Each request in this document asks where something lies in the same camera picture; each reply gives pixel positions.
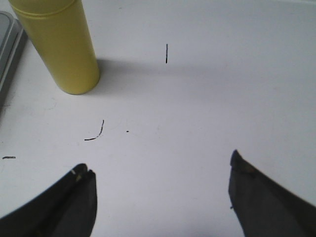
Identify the silver electronic kitchen scale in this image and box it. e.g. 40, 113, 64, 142
0, 11, 28, 108

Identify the yellow squeeze bottle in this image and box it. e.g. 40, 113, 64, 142
9, 0, 100, 95

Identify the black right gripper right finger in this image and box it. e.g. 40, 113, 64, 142
228, 150, 316, 237

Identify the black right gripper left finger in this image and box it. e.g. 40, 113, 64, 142
0, 163, 97, 237

